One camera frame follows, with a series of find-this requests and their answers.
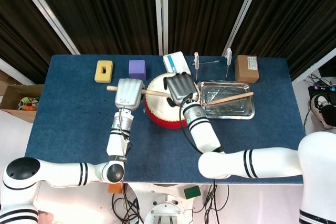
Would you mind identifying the white and black sneaker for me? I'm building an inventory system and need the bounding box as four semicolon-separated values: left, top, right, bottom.
310;94;334;130

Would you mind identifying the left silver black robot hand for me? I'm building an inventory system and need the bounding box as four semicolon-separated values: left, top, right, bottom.
114;78;146;110

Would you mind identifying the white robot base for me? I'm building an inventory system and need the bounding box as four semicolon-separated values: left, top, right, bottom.
125;182;211;224

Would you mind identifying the white frame bar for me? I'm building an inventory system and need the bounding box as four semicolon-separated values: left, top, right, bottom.
290;48;336;87
0;58;36;86

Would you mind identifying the brown cardboard box with label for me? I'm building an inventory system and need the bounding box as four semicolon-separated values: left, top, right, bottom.
234;55;260;84

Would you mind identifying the black cable tangle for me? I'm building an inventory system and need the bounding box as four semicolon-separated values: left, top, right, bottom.
111;192;144;224
193;184;230;213

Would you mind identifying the green block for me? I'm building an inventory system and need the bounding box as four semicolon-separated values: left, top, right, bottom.
183;185;202;200

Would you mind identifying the blue fabric table mat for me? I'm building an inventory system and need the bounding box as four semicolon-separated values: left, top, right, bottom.
25;55;307;185

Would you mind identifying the orange block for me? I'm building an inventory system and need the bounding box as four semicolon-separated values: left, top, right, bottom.
108;183;124;194

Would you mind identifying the shiny metal tray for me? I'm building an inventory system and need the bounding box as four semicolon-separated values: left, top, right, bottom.
197;81;255;120

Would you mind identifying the yellow sponge with hole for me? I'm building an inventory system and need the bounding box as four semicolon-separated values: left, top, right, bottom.
94;60;114;84

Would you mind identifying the purple foam cube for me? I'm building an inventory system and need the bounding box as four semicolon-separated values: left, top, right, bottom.
128;59;146;82

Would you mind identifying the white box with blue stripe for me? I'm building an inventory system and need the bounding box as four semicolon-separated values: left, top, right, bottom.
162;51;192;77

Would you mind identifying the red drum with white head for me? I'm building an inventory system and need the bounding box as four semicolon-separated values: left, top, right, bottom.
143;73;202;130

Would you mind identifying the colourful packaging bag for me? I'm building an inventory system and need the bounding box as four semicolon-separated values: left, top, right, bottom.
17;97;40;112

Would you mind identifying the black pleated curtain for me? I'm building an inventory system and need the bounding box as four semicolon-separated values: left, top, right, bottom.
230;0;336;80
167;0;257;57
0;0;69;84
26;0;160;56

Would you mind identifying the open cardboard box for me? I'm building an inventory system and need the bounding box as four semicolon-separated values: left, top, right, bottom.
0;84;45;124

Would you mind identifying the black power strip with plugs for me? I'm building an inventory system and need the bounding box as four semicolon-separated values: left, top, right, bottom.
307;73;336;99

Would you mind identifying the white frame post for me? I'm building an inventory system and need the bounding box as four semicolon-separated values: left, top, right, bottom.
153;0;169;56
223;0;266;57
12;0;81;56

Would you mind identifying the black trouser leg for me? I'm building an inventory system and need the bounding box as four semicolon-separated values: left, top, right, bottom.
321;103;336;127

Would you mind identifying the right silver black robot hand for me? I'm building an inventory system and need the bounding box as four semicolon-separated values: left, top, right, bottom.
162;71;198;107

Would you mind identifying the wooden drumstick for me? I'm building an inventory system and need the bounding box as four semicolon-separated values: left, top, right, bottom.
106;86;171;98
201;91;255;106

